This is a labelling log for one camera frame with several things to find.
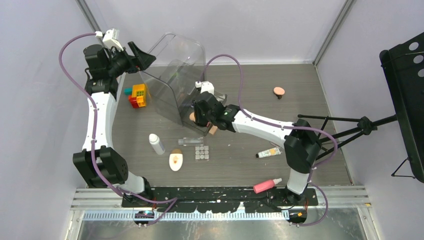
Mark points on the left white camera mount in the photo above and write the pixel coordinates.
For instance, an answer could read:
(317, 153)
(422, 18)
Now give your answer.
(110, 39)

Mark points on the clear acrylic drawer organizer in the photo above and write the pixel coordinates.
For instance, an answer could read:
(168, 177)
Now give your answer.
(171, 78)

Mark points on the black perforated panel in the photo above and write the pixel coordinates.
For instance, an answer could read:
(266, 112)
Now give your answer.
(404, 75)

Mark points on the white cylindrical bottle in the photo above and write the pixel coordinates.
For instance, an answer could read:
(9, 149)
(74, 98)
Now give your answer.
(156, 144)

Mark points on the white oval compact case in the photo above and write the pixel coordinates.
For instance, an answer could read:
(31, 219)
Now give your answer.
(175, 160)

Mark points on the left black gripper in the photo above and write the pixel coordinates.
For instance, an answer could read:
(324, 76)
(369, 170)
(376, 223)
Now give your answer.
(141, 61)

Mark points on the beige makeup sponge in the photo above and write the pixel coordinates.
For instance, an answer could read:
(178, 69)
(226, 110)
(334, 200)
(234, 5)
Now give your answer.
(192, 117)

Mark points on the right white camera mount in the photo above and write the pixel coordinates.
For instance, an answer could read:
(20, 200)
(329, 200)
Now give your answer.
(204, 87)

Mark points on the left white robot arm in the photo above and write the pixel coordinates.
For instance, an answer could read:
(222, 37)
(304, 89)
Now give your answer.
(98, 162)

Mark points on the pink round powder puff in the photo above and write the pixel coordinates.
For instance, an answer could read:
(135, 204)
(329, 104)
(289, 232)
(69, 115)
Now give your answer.
(279, 92)

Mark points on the small printed cream tube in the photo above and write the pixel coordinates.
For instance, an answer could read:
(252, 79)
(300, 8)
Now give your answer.
(268, 153)

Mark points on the peach concealer stick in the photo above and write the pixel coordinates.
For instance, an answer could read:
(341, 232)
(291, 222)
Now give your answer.
(213, 130)

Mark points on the grey square sample palette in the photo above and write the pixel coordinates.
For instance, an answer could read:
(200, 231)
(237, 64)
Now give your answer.
(202, 153)

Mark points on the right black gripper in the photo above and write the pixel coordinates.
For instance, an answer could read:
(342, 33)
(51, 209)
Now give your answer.
(198, 118)

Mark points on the pink spray bottle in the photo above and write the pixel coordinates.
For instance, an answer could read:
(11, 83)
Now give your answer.
(266, 185)

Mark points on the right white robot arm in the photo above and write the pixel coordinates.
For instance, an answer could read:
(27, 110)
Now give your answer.
(299, 141)

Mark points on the colourful toy block stack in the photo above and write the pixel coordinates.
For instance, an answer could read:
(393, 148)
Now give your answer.
(137, 95)

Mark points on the clear pulled-out drawer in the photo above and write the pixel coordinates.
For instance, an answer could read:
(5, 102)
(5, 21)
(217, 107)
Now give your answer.
(198, 126)

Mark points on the clear small bottle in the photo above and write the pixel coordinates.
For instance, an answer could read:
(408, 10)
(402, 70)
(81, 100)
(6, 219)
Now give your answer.
(191, 141)

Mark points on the black tripod stand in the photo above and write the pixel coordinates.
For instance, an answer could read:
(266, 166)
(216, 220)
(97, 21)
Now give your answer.
(364, 126)

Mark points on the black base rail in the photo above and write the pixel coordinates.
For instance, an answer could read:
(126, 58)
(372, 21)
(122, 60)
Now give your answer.
(219, 199)

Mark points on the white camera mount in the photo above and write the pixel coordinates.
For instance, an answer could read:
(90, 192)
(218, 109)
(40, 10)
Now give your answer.
(110, 39)
(204, 87)

